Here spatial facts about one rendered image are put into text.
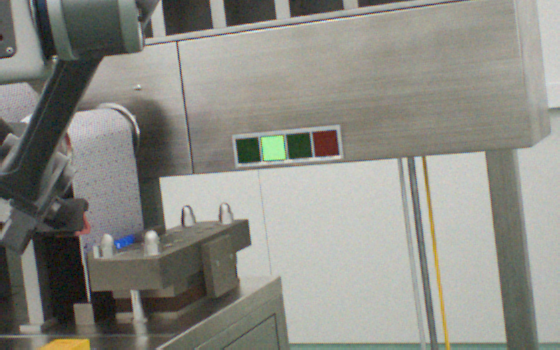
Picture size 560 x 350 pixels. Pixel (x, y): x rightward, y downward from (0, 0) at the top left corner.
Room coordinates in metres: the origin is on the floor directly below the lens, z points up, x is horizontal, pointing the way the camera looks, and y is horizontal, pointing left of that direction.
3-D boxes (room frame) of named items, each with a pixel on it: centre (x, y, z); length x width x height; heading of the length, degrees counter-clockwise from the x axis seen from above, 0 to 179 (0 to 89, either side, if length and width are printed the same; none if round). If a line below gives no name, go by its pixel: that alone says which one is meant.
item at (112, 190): (2.13, 0.34, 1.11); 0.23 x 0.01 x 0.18; 155
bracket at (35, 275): (2.02, 0.49, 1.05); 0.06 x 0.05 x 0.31; 155
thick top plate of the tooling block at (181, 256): (2.12, 0.21, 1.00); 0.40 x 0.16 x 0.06; 155
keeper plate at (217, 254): (2.09, 0.12, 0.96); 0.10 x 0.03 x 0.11; 155
